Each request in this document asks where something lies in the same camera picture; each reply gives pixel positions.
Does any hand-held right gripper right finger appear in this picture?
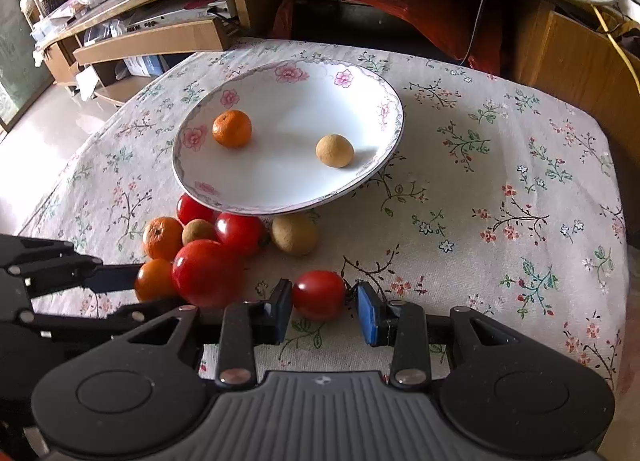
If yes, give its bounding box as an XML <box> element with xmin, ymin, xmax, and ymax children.
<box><xmin>356</xmin><ymin>281</ymin><xmax>532</xmax><ymax>390</ymax></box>

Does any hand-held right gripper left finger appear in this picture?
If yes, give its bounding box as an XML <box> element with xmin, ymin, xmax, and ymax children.
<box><xmin>115</xmin><ymin>279</ymin><xmax>294</xmax><ymax>389</ymax></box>

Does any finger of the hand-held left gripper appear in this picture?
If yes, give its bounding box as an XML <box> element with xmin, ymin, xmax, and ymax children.
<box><xmin>0</xmin><ymin>235</ymin><xmax>146</xmax><ymax>300</ymax></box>
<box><xmin>14</xmin><ymin>298</ymin><xmax>178</xmax><ymax>343</ymax></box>

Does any small orange tangerine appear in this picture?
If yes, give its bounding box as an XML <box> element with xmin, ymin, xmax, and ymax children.
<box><xmin>212</xmin><ymin>110</ymin><xmax>253</xmax><ymax>149</ymax></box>
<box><xmin>134</xmin><ymin>258</ymin><xmax>178</xmax><ymax>303</ymax></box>
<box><xmin>142</xmin><ymin>216</ymin><xmax>185</xmax><ymax>262</ymax></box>

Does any red apple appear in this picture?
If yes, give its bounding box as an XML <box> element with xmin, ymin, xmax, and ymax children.
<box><xmin>291</xmin><ymin>270</ymin><xmax>347</xmax><ymax>323</ymax></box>

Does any large brown longan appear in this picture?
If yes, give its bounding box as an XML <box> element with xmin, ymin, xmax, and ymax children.
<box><xmin>270</xmin><ymin>214</ymin><xmax>318</xmax><ymax>256</ymax></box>

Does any white floral plate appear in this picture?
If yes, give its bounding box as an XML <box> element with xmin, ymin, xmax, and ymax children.
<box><xmin>171</xmin><ymin>60</ymin><xmax>405</xmax><ymax>216</ymax></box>

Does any large red tomato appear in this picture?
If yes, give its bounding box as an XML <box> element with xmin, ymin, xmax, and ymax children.
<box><xmin>171</xmin><ymin>239</ymin><xmax>246</xmax><ymax>309</ymax></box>

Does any white paper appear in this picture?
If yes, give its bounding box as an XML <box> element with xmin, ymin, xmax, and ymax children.
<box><xmin>75</xmin><ymin>64</ymin><xmax>118</xmax><ymax>102</ymax></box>

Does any floral tablecloth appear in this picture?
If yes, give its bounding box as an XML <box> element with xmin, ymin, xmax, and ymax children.
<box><xmin>17</xmin><ymin>38</ymin><xmax>628</xmax><ymax>392</ymax></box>

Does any blue and white box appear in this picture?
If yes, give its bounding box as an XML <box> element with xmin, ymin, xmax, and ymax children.
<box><xmin>122</xmin><ymin>55</ymin><xmax>168</xmax><ymax>77</ymax></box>

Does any wooden shelf board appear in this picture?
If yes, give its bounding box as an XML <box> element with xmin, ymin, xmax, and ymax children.
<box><xmin>72</xmin><ymin>18</ymin><xmax>228</xmax><ymax>64</ymax></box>

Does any silver media player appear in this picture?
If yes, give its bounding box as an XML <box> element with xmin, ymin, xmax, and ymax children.
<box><xmin>122</xmin><ymin>0</ymin><xmax>236</xmax><ymax>34</ymax></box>

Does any black box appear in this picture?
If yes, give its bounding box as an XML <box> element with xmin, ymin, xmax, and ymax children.
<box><xmin>292</xmin><ymin>0</ymin><xmax>436</xmax><ymax>42</ymax></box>

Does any red plastic bag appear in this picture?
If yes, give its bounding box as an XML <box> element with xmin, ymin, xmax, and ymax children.
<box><xmin>272</xmin><ymin>0</ymin><xmax>501</xmax><ymax>77</ymax></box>

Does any wooden TV cabinet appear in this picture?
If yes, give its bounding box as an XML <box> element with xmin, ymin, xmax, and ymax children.
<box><xmin>32</xmin><ymin>0</ymin><xmax>640</xmax><ymax>109</ymax></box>

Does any black cable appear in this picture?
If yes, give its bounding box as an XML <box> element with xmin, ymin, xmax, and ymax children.
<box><xmin>460</xmin><ymin>0</ymin><xmax>501</xmax><ymax>69</ymax></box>

